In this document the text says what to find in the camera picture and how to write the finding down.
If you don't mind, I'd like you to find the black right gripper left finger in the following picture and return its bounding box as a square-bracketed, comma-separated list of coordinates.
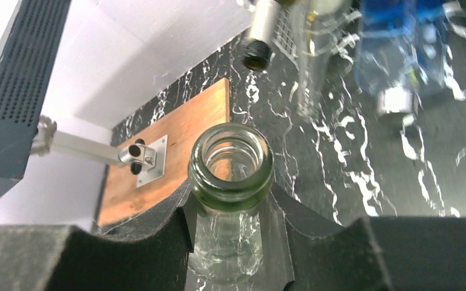
[0, 181, 196, 290]

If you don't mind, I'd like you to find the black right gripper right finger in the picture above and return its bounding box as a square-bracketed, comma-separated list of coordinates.
[269, 185, 466, 290]

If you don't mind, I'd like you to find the clear glass bottle tall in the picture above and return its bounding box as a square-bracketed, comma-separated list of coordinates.
[187, 122, 274, 285]

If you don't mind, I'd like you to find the blue rectangular glass bottle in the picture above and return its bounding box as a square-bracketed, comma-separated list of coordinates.
[355, 1, 447, 125]

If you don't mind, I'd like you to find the dark wine bottle white label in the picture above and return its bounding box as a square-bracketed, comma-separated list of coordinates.
[243, 0, 296, 72]

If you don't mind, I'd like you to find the clear glass bottle gold label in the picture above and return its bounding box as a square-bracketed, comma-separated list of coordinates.
[290, 0, 353, 121]

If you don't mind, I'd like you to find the wooden board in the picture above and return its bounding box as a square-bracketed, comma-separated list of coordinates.
[97, 78, 230, 227]

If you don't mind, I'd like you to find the metal stand post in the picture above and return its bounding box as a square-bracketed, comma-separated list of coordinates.
[31, 115, 168, 188]

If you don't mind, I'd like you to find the grey network switch box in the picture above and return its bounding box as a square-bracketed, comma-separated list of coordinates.
[0, 1, 70, 198]

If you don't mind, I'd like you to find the white wire wine rack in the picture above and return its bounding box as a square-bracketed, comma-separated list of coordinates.
[273, 8, 298, 68]

